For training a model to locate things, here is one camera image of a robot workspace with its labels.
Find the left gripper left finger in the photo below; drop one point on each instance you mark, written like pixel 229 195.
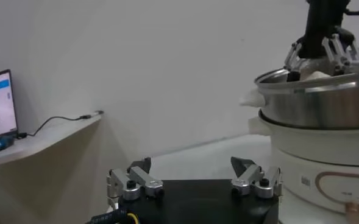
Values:
pixel 127 182

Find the stainless steel steamer basket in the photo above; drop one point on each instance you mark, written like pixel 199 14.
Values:
pixel 319 103

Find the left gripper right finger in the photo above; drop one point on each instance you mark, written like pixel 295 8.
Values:
pixel 258 182

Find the white electric cooker base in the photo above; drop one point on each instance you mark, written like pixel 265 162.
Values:
pixel 304 152

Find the white steamed baozi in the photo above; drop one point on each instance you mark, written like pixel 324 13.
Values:
pixel 316 74

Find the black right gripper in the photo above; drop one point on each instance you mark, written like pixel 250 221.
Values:
pixel 322 27

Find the white side table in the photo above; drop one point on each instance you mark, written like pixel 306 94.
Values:
pixel 45 137

